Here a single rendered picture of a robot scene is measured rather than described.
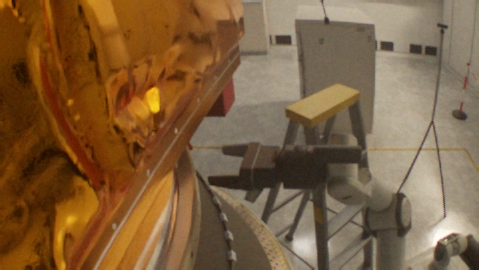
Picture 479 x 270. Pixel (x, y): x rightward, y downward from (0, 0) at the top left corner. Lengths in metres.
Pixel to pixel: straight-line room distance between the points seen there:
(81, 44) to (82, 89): 0.06
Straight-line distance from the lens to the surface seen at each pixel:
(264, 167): 0.64
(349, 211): 1.82
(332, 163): 0.62
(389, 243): 0.87
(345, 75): 3.75
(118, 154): 0.48
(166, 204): 0.66
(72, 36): 0.41
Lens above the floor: 2.17
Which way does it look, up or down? 30 degrees down
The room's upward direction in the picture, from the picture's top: 7 degrees counter-clockwise
